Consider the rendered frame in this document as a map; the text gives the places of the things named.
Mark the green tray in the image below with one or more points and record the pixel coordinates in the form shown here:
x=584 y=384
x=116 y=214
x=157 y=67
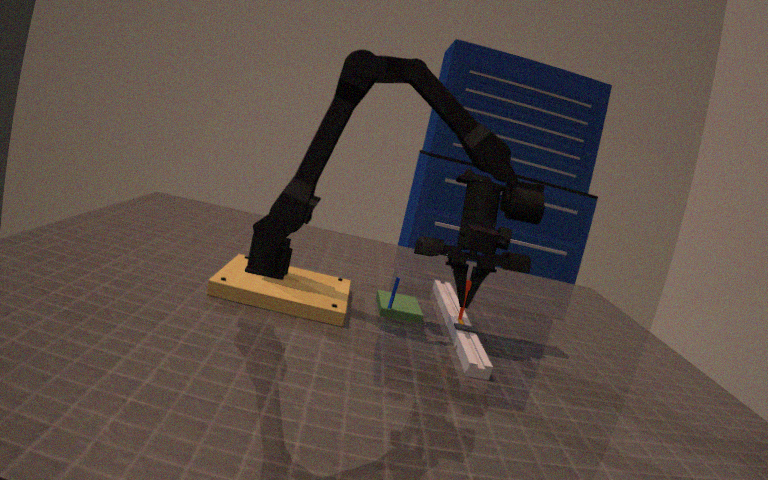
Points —
x=403 y=307

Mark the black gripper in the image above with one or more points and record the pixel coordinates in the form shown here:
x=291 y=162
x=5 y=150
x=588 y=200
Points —
x=457 y=259

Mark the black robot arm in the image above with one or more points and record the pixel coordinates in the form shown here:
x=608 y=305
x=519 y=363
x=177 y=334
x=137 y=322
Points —
x=270 y=254

